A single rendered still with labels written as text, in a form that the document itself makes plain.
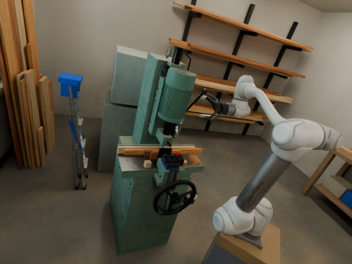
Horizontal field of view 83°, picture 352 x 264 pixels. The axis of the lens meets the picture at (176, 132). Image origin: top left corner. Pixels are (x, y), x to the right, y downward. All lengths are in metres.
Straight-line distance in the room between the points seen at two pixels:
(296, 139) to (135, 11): 2.97
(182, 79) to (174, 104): 0.16
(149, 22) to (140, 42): 0.31
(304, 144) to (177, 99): 0.68
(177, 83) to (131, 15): 2.37
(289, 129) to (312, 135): 0.10
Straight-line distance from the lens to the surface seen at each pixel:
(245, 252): 1.44
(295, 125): 0.92
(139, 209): 1.55
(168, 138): 1.35
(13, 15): 2.55
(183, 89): 1.18
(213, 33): 3.81
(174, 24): 3.56
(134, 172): 1.28
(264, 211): 1.35
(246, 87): 1.40
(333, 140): 1.07
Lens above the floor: 1.70
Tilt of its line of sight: 26 degrees down
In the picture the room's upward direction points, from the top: 16 degrees clockwise
